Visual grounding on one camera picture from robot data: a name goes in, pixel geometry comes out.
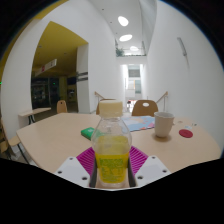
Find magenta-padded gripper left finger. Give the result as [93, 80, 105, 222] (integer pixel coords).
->
[54, 145, 99, 188]

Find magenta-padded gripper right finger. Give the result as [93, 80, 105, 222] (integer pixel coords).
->
[128, 145, 172, 188]

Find clear bottle with yellow label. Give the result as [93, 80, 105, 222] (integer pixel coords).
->
[90, 99, 133, 190]

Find small green box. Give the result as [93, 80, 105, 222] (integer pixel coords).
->
[80, 126, 97, 141]

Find beige ceramic cup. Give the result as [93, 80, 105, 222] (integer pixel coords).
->
[153, 111, 176, 139]

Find colourful printed paper sheet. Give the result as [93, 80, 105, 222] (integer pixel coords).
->
[121, 114, 156, 133]

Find flat round red coaster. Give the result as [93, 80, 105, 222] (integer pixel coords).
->
[178, 128, 194, 139]

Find small wooden chair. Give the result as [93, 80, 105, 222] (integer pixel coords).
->
[56, 99, 68, 115]

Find light wooden side table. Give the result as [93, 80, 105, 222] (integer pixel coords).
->
[18, 106, 52, 125]

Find wooden stair handrail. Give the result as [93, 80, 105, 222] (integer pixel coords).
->
[94, 91, 106, 101]
[155, 91, 169, 113]

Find dark shop shelf unit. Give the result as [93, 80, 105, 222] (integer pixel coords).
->
[31, 77, 78, 108]

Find white hanging sign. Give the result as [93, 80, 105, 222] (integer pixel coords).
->
[34, 58, 58, 77]

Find green balcony plant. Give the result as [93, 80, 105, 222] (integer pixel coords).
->
[115, 47, 125, 58]

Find round ceiling lights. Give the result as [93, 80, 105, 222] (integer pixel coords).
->
[117, 15, 140, 53]

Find dark striped wall sign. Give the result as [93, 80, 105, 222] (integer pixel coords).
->
[76, 71, 89, 82]

